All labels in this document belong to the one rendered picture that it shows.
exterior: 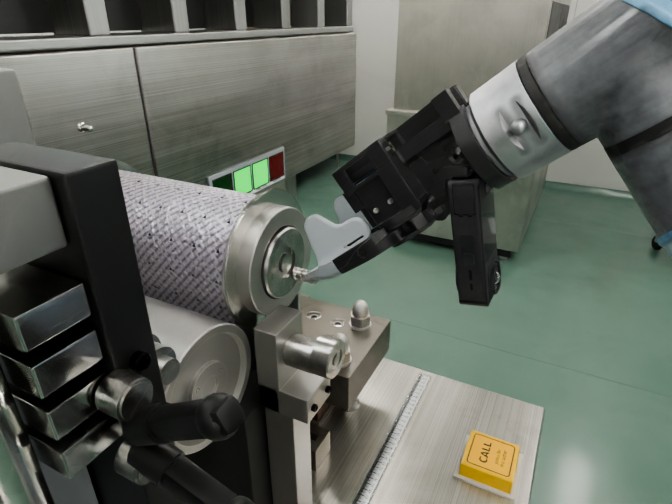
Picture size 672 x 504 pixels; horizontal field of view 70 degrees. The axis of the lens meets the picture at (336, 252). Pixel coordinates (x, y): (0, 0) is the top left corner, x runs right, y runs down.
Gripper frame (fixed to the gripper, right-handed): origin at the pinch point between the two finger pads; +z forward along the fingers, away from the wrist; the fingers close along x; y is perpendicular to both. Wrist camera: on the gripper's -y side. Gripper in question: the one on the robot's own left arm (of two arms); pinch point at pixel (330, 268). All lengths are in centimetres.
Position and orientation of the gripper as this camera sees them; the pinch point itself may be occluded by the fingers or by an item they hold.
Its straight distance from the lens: 48.6
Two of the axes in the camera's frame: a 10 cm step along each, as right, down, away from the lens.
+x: -4.5, 3.9, -8.0
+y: -5.7, -8.2, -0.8
